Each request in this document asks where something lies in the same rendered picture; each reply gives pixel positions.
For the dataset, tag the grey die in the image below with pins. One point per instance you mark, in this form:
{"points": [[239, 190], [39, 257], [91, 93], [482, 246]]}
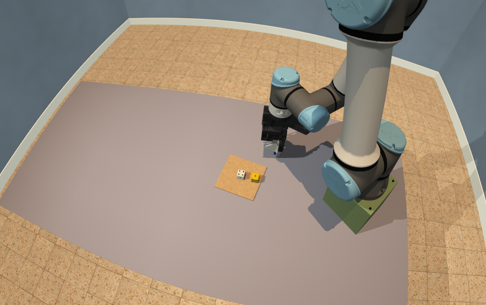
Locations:
{"points": [[241, 174]]}

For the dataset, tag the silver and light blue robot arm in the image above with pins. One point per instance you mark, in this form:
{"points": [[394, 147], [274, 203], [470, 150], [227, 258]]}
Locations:
{"points": [[369, 147]]}

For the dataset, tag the yellow die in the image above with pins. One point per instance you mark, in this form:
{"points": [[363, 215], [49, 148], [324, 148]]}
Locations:
{"points": [[255, 177]]}

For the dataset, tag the tan mat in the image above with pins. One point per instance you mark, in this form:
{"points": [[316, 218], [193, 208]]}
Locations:
{"points": [[228, 181]]}

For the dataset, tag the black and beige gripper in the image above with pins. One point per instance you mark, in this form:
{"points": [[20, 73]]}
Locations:
{"points": [[273, 130]]}

